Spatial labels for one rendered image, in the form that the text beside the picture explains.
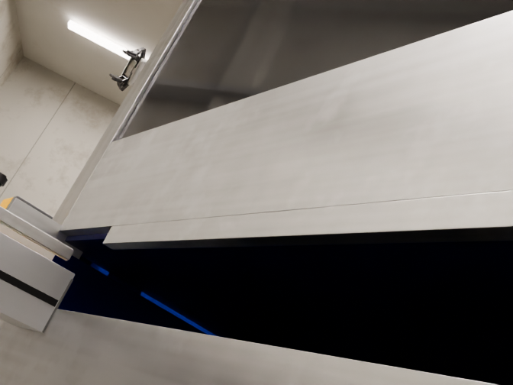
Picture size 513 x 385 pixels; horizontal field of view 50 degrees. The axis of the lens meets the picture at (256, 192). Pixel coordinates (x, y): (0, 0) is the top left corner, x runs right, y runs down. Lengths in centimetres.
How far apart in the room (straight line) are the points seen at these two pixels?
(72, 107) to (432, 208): 817
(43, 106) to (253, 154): 791
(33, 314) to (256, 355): 43
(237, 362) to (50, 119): 800
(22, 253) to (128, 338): 25
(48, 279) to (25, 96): 780
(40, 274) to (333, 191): 47
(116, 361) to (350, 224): 31
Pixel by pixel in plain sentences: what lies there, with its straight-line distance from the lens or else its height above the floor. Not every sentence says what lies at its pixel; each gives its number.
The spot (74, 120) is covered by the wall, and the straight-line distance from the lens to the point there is 842.
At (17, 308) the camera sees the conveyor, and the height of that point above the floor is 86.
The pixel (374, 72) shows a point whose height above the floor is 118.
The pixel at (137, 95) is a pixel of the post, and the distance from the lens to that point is 114.
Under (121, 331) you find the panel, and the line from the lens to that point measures 67.
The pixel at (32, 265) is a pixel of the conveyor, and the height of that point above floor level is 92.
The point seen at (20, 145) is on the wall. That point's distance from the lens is 828.
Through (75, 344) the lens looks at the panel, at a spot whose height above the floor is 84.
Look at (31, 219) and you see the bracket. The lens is 101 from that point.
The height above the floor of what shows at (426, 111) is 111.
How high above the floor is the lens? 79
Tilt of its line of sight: 25 degrees up
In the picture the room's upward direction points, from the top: 23 degrees clockwise
